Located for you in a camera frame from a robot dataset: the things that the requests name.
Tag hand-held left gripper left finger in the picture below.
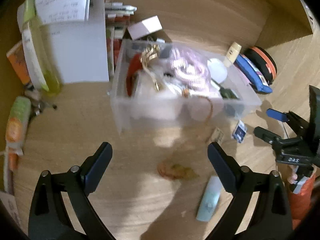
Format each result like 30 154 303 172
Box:
28 142 117 240

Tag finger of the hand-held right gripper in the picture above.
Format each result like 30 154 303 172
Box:
266 108 310 140
253 126 284 147

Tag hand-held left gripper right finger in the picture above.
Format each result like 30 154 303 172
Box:
207 141 293 240

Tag green circuit board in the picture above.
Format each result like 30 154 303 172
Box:
220 87 241 101

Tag white round disc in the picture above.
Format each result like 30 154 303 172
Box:
207 58 228 83

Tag clear plastic container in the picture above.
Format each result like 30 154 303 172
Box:
108 39 262 135

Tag white cloth pouch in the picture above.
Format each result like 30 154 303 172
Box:
135 72 185 120

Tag red velvet pouch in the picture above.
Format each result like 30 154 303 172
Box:
125 54 144 97

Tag pink cord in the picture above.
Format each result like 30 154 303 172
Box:
169 49 215 92

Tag gold foil wrapper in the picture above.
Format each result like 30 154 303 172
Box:
139 44 163 68

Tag wooden desktop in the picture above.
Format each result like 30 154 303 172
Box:
4 12 320 240

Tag blue barcode card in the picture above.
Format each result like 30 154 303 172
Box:
231 120 248 143

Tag light blue tube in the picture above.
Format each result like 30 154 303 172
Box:
196 175 223 222

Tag blue zip pouch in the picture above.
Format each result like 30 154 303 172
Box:
234 54 273 94

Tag black orange zip case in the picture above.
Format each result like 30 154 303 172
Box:
244 46 278 85

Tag cream squeeze bottle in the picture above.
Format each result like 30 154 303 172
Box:
224 42 242 67

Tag green orange tube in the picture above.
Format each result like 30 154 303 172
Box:
5 96 32 172

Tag white paper box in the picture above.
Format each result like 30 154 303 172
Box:
32 0 110 84

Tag yellow green bottle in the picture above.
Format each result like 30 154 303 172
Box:
17 0 62 96

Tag orange paper packet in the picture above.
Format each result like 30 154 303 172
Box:
6 41 32 85

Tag small pink white box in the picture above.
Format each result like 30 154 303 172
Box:
127 15 163 40

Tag white marker pens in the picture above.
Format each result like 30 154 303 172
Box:
104 0 137 13

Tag brown hair tie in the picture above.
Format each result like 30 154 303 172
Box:
157 161 197 180

